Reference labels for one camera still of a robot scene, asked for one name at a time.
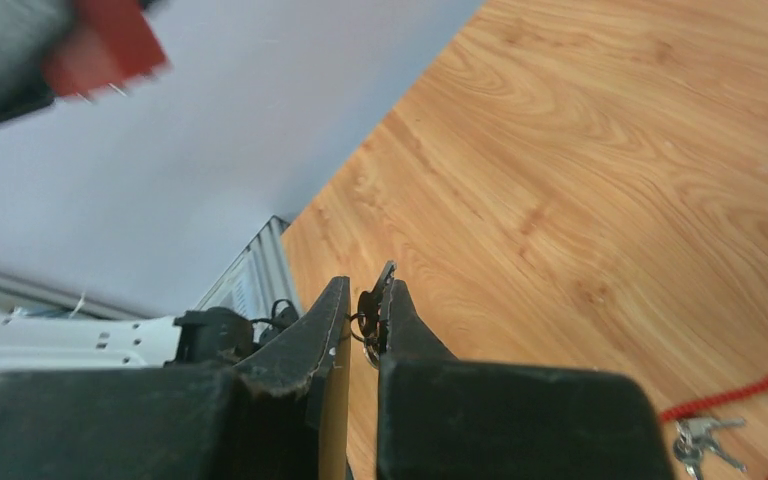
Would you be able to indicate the white cable duct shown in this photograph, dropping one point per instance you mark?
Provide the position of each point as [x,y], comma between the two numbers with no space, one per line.
[257,278]

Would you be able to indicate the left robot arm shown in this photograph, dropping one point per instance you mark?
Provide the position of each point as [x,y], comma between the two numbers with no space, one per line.
[143,199]

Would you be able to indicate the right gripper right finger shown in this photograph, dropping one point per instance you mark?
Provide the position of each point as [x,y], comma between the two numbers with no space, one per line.
[440,417]

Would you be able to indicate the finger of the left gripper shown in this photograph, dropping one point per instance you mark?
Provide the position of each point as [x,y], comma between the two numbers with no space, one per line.
[28,31]

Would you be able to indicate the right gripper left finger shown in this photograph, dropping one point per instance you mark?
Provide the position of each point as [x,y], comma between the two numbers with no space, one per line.
[188,397]

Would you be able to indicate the silver keys of lock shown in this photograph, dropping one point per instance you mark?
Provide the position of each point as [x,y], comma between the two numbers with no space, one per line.
[372,335]
[695,438]

